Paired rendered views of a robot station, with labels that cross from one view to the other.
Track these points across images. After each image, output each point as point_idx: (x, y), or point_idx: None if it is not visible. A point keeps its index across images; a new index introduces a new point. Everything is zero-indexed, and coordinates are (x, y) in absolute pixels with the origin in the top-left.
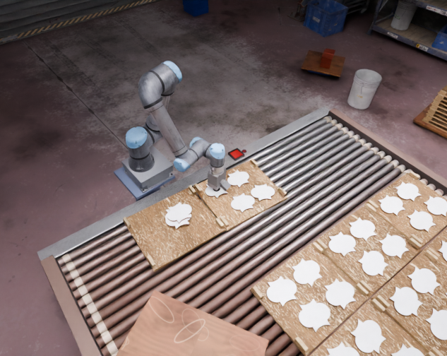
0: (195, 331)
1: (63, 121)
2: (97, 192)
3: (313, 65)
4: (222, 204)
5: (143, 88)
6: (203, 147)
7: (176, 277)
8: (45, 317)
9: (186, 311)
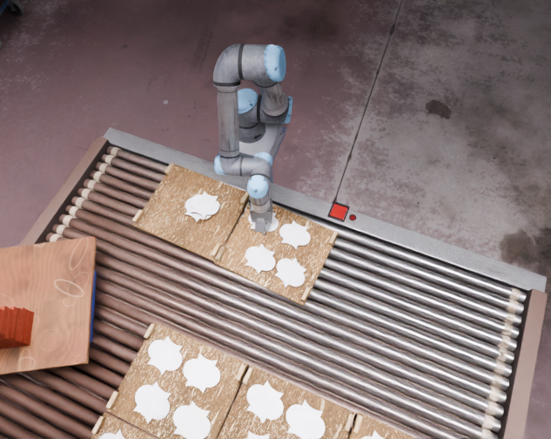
0: (70, 293)
1: (356, 20)
2: (290, 120)
3: None
4: (245, 239)
5: (218, 60)
6: (254, 169)
7: (137, 248)
8: None
9: (84, 275)
